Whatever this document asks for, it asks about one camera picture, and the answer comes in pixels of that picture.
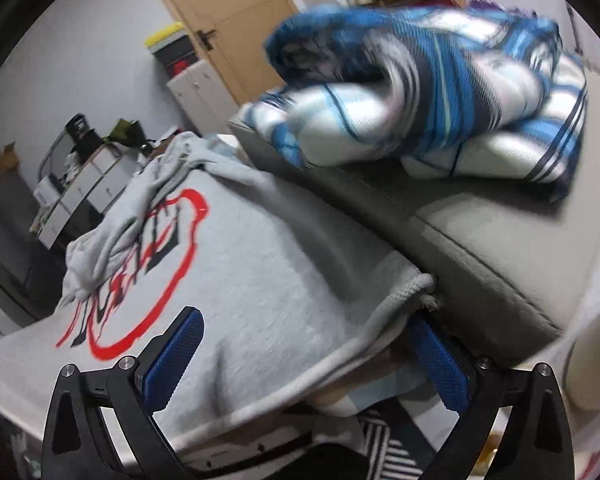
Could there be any black bin with yellow lid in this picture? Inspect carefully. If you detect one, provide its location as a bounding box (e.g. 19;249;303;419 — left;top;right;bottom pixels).
145;22;203;81

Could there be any curved metal frame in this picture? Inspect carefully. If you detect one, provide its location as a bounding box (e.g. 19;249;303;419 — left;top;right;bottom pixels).
37;130;76;176

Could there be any black bag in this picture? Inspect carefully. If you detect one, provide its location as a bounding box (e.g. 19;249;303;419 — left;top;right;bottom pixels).
65;114;103;158

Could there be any light blue cloth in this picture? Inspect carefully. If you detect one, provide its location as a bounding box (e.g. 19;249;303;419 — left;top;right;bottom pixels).
312;370;426;418

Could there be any white drawer cabinet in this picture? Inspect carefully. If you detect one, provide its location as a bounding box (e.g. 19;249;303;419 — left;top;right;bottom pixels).
30;147;148;251

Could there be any blue plaid blanket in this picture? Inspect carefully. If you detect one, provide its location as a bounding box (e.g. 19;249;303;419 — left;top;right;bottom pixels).
240;2;588;201

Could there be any grey sweatshirt with red print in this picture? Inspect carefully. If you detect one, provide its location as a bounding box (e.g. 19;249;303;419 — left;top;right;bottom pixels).
0;130;438;453

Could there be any patterned white rug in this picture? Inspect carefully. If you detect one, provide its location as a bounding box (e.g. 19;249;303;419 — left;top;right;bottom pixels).
357;407;443;480

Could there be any low white cabinet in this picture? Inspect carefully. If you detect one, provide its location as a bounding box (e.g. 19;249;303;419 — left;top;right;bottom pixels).
166;57;241;136

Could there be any dark grey cabinet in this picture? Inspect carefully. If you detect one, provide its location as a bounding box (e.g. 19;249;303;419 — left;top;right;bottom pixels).
0;180;36;281

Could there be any green cloth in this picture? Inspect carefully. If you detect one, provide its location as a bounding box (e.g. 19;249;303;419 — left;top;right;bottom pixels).
107;119;146;143

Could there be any wooden door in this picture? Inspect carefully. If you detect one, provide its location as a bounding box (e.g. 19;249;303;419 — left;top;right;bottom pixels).
140;0;301;106

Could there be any grey sofa cushion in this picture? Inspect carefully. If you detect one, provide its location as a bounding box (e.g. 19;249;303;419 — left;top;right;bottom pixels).
228;115;600;366

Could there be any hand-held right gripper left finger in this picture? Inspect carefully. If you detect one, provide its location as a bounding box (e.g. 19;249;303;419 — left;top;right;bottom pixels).
42;306;206;480

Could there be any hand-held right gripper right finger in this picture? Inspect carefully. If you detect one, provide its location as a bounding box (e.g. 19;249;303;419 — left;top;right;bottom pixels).
409;312;576;480

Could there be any beige cushion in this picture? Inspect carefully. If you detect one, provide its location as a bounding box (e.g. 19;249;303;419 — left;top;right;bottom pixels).
565;280;600;411

